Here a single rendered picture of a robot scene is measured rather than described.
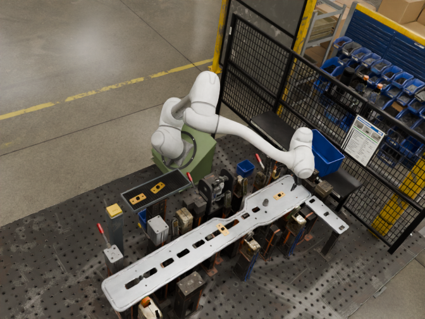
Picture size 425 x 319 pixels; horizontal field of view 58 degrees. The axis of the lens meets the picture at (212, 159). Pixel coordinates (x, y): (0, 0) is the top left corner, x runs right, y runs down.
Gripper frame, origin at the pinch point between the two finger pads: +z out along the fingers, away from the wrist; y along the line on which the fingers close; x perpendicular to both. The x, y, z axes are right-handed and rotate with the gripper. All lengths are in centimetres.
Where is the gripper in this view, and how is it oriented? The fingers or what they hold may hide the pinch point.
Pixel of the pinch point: (284, 181)
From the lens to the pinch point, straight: 235.9
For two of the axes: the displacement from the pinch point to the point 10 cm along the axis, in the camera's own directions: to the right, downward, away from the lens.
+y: 6.1, 6.2, -5.0
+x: 7.8, -3.6, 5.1
